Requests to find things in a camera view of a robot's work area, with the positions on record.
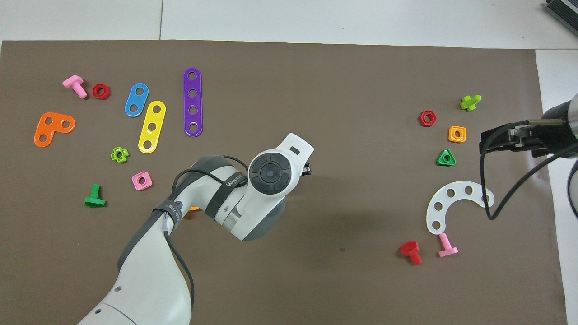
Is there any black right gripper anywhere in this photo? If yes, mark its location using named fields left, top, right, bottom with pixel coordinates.
left=480, top=102, right=574, bottom=158

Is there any green triangle plastic nut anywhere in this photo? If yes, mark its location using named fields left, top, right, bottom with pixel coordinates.
left=436, top=149, right=457, bottom=167

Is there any white curved perforated plate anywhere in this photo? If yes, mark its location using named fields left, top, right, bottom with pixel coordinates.
left=426, top=181, right=495, bottom=236

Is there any brown table mat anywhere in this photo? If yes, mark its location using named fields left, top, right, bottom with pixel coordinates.
left=0, top=40, right=569, bottom=325

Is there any pink plastic bolt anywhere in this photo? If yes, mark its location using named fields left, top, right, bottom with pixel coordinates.
left=438, top=232, right=459, bottom=258
left=62, top=75, right=89, bottom=99

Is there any red plastic bolt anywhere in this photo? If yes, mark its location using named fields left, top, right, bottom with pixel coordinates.
left=400, top=241, right=423, bottom=266

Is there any purple four-hole plate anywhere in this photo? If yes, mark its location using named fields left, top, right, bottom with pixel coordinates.
left=183, top=68, right=204, bottom=137

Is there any dark ribbed device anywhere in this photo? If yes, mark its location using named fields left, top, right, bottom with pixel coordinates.
left=544, top=0, right=578, bottom=25

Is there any yellow three-hole plate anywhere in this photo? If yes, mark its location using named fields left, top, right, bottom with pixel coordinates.
left=138, top=100, right=167, bottom=154

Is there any pink square plastic nut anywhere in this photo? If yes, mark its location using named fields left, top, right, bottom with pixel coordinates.
left=131, top=171, right=153, bottom=191

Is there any blue two-hole plate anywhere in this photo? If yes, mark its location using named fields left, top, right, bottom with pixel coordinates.
left=124, top=83, right=149, bottom=118

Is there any green plastic bolt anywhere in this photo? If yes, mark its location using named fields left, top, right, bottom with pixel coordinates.
left=84, top=184, right=107, bottom=208

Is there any orange angled three-hole plate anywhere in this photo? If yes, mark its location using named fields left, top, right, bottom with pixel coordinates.
left=34, top=112, right=76, bottom=148

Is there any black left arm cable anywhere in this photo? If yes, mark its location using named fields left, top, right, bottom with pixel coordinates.
left=163, top=155, right=249, bottom=312

